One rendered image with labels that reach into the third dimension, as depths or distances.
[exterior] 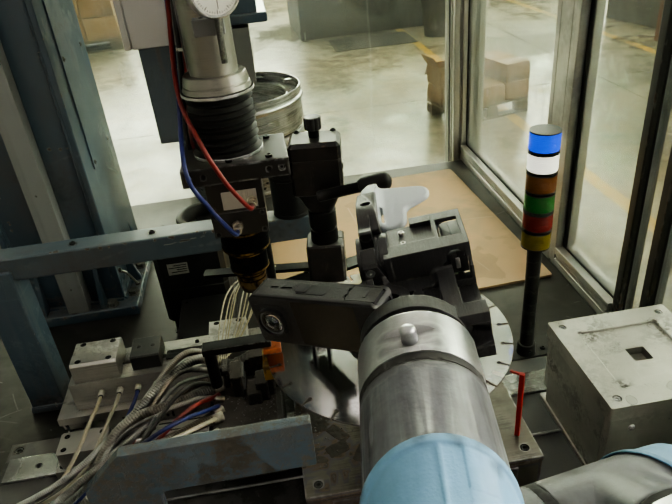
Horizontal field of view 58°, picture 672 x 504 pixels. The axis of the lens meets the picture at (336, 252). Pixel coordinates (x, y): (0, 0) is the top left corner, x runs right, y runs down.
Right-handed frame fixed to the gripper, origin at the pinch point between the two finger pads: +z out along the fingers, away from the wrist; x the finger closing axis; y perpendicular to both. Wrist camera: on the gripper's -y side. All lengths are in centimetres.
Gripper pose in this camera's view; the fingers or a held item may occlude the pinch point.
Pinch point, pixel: (372, 215)
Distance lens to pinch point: 57.1
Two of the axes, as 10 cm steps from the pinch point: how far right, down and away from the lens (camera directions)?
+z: 0.1, -5.1, 8.6
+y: 9.7, -2.1, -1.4
